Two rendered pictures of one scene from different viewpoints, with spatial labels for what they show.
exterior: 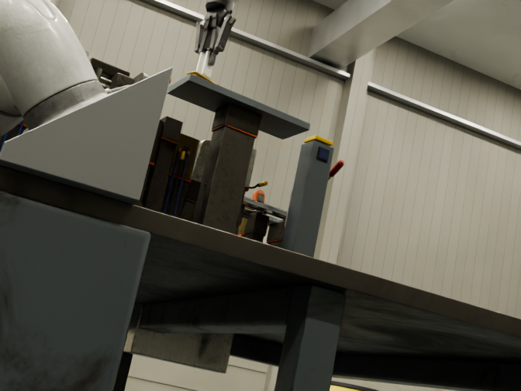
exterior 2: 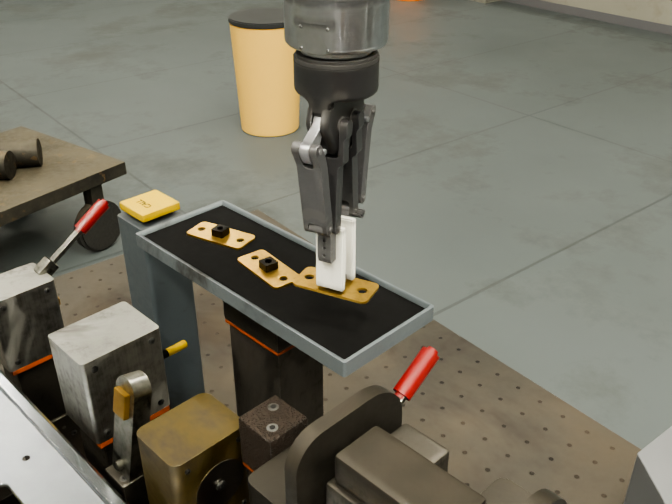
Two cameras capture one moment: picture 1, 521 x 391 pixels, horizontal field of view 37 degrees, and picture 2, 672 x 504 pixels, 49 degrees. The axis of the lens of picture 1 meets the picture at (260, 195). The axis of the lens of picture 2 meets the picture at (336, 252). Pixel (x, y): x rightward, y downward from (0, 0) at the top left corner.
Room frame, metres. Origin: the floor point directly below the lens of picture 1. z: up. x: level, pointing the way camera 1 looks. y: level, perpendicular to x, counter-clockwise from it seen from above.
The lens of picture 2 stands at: (2.09, 0.83, 1.61)
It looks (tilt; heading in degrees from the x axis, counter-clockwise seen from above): 30 degrees down; 253
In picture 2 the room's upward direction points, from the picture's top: straight up
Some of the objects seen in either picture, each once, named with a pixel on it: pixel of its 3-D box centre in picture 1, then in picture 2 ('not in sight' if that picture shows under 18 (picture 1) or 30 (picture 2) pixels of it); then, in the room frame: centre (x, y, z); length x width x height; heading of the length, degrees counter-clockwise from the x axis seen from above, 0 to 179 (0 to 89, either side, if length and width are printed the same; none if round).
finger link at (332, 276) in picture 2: (201, 66); (330, 257); (1.90, 0.22, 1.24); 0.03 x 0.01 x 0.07; 137
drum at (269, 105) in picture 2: not in sight; (267, 73); (1.17, -3.45, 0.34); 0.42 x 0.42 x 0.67
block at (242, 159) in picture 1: (221, 191); (280, 423); (1.94, 0.10, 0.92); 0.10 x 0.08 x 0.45; 118
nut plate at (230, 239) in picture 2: not in sight; (220, 232); (1.98, 0.00, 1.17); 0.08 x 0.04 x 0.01; 133
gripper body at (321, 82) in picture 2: (218, 12); (336, 99); (1.89, 0.21, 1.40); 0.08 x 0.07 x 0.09; 47
